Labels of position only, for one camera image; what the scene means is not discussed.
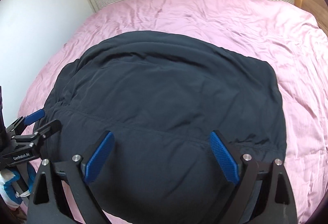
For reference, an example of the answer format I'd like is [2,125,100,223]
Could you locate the pink bed duvet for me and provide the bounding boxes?
[18,0,327,223]

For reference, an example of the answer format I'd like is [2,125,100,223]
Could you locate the left hand blue glove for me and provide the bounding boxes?
[0,162,37,210]

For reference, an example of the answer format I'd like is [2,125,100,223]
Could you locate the black puffer coat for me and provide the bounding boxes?
[41,31,286,223]

